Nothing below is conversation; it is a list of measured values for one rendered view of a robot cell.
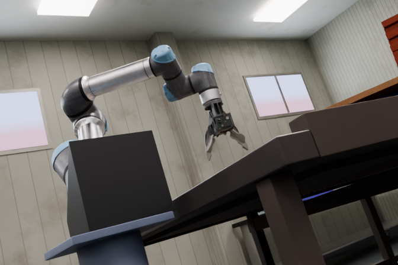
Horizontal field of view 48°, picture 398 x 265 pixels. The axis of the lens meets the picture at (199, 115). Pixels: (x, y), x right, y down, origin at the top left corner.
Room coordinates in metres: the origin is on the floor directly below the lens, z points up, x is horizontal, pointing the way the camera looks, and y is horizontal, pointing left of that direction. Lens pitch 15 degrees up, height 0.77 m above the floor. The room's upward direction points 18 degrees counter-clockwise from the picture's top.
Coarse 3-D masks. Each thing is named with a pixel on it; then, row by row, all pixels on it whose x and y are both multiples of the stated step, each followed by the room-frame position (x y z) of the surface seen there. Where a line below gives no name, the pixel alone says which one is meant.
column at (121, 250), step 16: (128, 224) 1.10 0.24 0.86; (144, 224) 1.13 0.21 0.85; (160, 224) 1.24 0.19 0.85; (80, 240) 1.03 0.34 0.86; (96, 240) 1.09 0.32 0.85; (112, 240) 1.13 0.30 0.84; (128, 240) 1.15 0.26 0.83; (48, 256) 1.21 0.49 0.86; (80, 256) 1.16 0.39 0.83; (96, 256) 1.13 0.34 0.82; (112, 256) 1.13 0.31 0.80; (128, 256) 1.15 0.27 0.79; (144, 256) 1.19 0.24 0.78
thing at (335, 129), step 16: (320, 112) 0.90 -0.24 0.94; (336, 112) 0.92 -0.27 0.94; (352, 112) 0.94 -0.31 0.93; (368, 112) 0.96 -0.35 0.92; (384, 112) 0.98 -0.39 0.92; (304, 128) 0.89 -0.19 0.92; (320, 128) 0.89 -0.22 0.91; (336, 128) 0.91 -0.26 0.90; (352, 128) 0.93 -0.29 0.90; (368, 128) 0.95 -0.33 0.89; (384, 128) 0.97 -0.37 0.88; (320, 144) 0.88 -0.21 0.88; (336, 144) 0.90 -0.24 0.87; (352, 144) 0.92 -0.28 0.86; (368, 144) 0.94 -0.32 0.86; (384, 144) 1.04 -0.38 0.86; (320, 160) 0.94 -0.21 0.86
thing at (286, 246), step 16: (272, 176) 0.92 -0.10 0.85; (288, 176) 0.94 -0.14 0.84; (272, 192) 0.92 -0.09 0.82; (288, 192) 0.93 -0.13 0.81; (272, 208) 0.94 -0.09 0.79; (288, 208) 0.93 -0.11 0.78; (304, 208) 0.94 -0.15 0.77; (272, 224) 0.96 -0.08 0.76; (288, 224) 0.92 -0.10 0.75; (304, 224) 0.94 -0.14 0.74; (288, 240) 0.92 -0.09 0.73; (304, 240) 0.93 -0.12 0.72; (288, 256) 0.94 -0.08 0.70; (304, 256) 0.93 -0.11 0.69; (320, 256) 0.94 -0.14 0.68
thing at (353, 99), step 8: (392, 80) 1.24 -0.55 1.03; (376, 88) 1.27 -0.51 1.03; (384, 88) 1.26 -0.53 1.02; (392, 88) 1.29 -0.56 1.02; (352, 96) 1.30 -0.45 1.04; (360, 96) 1.29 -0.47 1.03; (368, 96) 1.30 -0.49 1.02; (376, 96) 1.33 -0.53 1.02; (336, 104) 1.33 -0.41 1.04; (344, 104) 1.32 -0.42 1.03
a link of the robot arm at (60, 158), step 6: (60, 144) 1.29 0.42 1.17; (66, 144) 1.28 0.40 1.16; (54, 150) 1.29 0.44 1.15; (60, 150) 1.27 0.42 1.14; (66, 150) 1.26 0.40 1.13; (54, 156) 1.28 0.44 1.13; (60, 156) 1.26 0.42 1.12; (66, 156) 1.24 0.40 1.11; (54, 162) 1.28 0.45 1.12; (60, 162) 1.25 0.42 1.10; (66, 162) 1.23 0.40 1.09; (54, 168) 1.29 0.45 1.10; (60, 168) 1.25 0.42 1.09; (60, 174) 1.25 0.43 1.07
